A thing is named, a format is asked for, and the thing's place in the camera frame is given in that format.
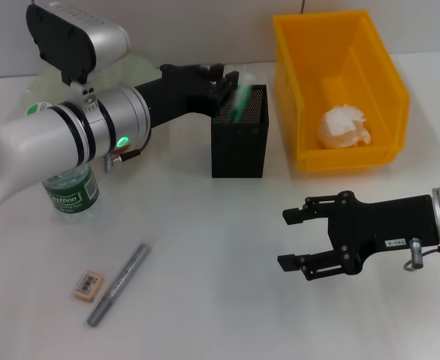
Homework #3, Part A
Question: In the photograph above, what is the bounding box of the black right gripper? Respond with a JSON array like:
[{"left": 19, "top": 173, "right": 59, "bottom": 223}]
[{"left": 276, "top": 190, "right": 440, "bottom": 282}]

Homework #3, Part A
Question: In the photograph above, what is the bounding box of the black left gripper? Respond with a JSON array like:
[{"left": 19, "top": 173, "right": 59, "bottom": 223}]
[{"left": 134, "top": 62, "right": 241, "bottom": 131}]

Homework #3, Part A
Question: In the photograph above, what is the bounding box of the green utility knife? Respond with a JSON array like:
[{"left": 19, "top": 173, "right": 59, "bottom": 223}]
[{"left": 226, "top": 65, "right": 255, "bottom": 124}]

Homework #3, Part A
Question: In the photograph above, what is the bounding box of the white paper ball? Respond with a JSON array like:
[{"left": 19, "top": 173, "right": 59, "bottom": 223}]
[{"left": 317, "top": 104, "right": 372, "bottom": 149}]

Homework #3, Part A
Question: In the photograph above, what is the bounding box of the clear bottle with green label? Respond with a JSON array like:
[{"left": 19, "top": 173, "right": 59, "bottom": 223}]
[{"left": 25, "top": 100, "right": 101, "bottom": 225}]

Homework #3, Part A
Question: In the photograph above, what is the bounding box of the grey marker pen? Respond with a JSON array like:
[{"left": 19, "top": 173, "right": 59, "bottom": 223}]
[{"left": 86, "top": 243, "right": 152, "bottom": 329}]

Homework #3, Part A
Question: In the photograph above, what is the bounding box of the beige eraser with barcode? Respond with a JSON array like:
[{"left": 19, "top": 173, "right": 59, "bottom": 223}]
[{"left": 74, "top": 271, "right": 104, "bottom": 302}]

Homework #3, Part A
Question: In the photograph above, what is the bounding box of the black mesh pen holder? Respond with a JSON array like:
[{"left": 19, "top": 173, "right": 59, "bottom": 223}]
[{"left": 210, "top": 83, "right": 270, "bottom": 179}]

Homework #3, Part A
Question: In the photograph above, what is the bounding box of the pale green glass fruit plate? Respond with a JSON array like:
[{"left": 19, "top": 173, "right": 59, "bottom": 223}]
[{"left": 22, "top": 52, "right": 173, "bottom": 163}]

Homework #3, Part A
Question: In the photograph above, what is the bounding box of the yellow plastic bin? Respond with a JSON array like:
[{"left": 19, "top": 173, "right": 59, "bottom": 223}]
[{"left": 272, "top": 10, "right": 411, "bottom": 173}]

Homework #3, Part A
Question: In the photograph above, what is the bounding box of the right gripper cable with plug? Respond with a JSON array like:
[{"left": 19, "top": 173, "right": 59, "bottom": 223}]
[{"left": 403, "top": 238, "right": 440, "bottom": 272}]

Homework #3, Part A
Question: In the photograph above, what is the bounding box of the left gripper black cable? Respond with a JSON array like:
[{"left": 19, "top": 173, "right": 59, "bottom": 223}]
[{"left": 101, "top": 133, "right": 153, "bottom": 174}]

